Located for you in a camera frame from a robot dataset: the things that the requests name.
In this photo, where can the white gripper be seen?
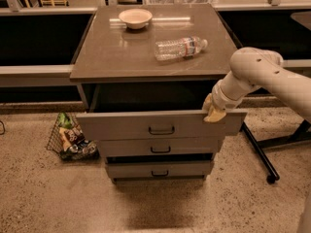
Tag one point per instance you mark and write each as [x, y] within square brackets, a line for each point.
[218, 96]

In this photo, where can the grey top drawer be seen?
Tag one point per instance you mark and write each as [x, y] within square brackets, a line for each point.
[157, 125]

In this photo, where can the grey drawer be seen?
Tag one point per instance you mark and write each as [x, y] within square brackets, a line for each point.
[159, 146]
[159, 170]
[157, 125]

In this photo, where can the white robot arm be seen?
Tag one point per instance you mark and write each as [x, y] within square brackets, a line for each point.
[251, 69]

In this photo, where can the grey bottom drawer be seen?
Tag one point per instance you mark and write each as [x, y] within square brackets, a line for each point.
[159, 170]

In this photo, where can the grey drawer cabinet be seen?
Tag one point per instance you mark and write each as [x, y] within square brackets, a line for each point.
[116, 70]

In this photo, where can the grey middle drawer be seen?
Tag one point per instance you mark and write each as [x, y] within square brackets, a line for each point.
[159, 146]

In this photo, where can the clear plastic water bottle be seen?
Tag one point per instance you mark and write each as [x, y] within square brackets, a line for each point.
[180, 48]

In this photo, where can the black wheeled stand base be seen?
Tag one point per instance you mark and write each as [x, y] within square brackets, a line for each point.
[302, 133]

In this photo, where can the beige ceramic bowl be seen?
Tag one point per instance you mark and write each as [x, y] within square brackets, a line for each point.
[135, 18]

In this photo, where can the brown snack bag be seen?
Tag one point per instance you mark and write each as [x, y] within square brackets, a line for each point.
[74, 141]

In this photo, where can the green snack bag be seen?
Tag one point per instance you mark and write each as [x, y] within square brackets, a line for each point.
[64, 121]

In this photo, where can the wire basket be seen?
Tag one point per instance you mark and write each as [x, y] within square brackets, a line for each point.
[55, 144]

